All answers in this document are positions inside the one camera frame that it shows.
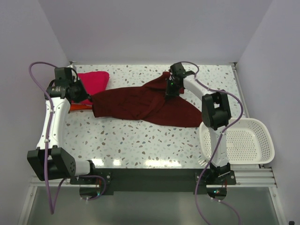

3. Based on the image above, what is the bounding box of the dark red t-shirt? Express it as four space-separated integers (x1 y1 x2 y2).
91 72 203 128

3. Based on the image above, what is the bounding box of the folded orange t-shirt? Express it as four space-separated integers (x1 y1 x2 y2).
69 104 92 112

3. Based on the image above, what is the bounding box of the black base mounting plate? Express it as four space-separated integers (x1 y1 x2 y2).
69 167 236 196

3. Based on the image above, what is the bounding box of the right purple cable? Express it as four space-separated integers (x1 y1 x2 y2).
180 61 246 225

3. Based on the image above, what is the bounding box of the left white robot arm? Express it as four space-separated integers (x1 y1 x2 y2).
27 66 97 184

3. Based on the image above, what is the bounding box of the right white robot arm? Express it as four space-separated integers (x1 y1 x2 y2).
165 62 232 184

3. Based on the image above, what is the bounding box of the white perforated plastic basket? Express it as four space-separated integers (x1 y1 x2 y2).
212 118 275 166

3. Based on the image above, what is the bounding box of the folded pink t-shirt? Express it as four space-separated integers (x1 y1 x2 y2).
78 71 110 96

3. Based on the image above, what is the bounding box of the aluminium extrusion rail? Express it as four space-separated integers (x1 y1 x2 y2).
30 168 277 188

